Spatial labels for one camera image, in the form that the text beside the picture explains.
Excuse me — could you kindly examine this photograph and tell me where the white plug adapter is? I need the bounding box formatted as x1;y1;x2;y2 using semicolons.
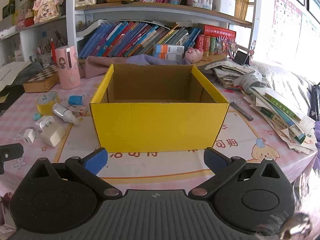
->
35;115;55;130

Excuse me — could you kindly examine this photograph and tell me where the black bag strap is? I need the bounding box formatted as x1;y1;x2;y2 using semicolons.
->
309;82;320;120

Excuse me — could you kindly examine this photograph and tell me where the pink white doll ornament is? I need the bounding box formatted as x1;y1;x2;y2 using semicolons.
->
32;0;63;23

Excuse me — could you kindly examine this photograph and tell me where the row of yellow booklets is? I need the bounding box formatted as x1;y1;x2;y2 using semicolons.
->
234;0;252;20

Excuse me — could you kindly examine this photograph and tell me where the row of colourful books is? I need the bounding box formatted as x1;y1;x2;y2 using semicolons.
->
78;20;202;58

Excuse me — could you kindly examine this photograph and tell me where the white paper sheet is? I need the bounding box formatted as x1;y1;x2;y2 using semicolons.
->
0;60;32;92

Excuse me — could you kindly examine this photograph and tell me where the blue plastic packet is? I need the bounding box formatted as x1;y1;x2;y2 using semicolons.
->
68;95;83;106

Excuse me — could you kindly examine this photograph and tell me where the small white charger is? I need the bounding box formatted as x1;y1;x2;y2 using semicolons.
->
22;128;37;145

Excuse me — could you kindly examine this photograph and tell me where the grey cloth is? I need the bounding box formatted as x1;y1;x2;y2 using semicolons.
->
11;61;44;87

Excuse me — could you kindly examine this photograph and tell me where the white pen box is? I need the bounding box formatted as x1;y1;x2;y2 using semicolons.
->
212;0;237;17

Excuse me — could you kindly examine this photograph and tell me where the pink cylinder container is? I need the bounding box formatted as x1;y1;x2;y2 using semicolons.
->
55;45;81;90

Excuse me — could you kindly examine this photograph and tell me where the white side shelf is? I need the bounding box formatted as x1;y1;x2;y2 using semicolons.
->
0;14;68;63

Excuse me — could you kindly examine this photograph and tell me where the thick red book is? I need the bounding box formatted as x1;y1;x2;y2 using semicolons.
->
197;24;237;40

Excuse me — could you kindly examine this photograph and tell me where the clear pen cup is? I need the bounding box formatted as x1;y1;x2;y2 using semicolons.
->
37;42;53;67

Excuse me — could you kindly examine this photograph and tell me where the pile of papers and workbooks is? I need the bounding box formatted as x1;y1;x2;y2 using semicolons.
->
241;86;318;154

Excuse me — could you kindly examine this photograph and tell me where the grey utility knife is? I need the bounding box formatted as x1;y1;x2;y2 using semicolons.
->
229;101;253;121

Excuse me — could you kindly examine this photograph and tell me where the pink checkered tablecloth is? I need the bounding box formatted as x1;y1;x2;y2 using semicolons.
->
0;72;318;205

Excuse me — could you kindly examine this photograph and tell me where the white flat case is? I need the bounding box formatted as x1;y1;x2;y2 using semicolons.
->
0;26;17;39

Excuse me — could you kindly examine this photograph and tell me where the red green standing book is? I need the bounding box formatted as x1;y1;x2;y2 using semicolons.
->
203;35;211;57

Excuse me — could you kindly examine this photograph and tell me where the purple cloth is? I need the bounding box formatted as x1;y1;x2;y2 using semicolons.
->
79;54;200;79

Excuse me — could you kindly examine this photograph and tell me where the pink alphabet wall poster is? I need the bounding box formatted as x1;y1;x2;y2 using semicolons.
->
266;0;304;67

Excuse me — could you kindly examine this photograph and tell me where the black cloth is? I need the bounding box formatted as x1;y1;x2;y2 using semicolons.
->
0;84;25;115

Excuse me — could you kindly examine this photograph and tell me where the wooden chess box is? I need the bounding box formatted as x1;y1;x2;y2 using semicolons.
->
23;64;60;93

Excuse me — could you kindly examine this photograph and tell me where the brown cardboard sheet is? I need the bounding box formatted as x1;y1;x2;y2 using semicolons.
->
200;55;228;67

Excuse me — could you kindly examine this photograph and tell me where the yellow tape roll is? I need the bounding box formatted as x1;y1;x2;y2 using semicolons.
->
36;91;61;117

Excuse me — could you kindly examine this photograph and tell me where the grey white crumpled bag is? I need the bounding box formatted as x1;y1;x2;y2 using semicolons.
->
232;71;268;94

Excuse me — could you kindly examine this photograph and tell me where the grey quilted blanket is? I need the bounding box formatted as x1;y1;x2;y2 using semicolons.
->
252;60;315;117

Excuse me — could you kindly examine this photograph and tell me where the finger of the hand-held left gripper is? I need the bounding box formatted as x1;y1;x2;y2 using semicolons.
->
0;143;25;161

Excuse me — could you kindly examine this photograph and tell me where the small red standing book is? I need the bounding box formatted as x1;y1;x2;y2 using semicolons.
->
195;35;205;57

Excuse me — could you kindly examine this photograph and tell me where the black phone stand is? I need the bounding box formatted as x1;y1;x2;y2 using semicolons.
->
234;50;250;66

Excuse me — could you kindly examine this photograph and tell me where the group of acrylic figure stands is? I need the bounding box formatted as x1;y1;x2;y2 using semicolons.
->
215;35;238;58

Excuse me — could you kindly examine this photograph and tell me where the purple clothing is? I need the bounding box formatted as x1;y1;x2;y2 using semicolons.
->
312;121;320;170

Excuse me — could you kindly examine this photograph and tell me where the small white red box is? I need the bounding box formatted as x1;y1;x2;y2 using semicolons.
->
69;105;89;117

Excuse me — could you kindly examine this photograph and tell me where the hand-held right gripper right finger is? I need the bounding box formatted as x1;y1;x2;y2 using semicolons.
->
187;147;289;201

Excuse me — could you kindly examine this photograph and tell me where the pink pig plush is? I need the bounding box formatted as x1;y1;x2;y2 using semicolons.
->
184;47;203;63

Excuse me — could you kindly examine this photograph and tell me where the white spray bottle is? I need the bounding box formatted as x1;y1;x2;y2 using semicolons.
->
52;103;80;125

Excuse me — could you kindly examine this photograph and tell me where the white bookshelf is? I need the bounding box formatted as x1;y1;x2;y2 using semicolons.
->
65;0;263;63

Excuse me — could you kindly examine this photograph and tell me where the large white charger block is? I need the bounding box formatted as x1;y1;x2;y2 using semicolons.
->
40;123;66;147

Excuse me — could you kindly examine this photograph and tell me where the yellow cardboard box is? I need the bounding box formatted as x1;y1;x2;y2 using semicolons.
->
89;63;230;153

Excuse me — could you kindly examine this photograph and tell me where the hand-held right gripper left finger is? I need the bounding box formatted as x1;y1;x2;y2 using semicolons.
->
25;147;123;200

